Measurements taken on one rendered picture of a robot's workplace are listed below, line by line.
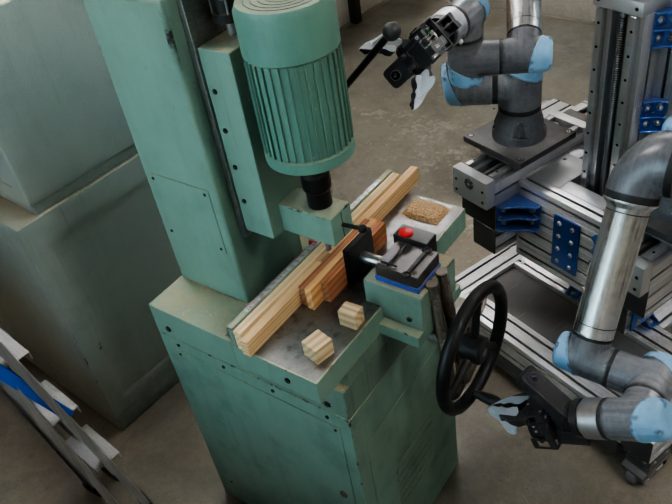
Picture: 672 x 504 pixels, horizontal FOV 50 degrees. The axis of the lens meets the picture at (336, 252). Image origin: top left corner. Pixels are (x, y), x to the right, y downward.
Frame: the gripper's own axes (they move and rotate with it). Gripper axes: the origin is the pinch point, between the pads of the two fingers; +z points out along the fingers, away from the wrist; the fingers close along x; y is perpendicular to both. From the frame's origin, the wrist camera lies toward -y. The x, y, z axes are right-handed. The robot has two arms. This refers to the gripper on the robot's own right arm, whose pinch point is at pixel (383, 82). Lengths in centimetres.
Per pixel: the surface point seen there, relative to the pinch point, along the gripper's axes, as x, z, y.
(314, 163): 2.6, 18.6, -8.7
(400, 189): 19.6, -15.9, -33.0
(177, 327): 8, 34, -68
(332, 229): 14.3, 15.6, -22.1
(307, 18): -14.7, 16.1, 11.6
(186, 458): 41, 31, -142
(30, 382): -6, 61, -92
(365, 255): 23.2, 11.5, -25.1
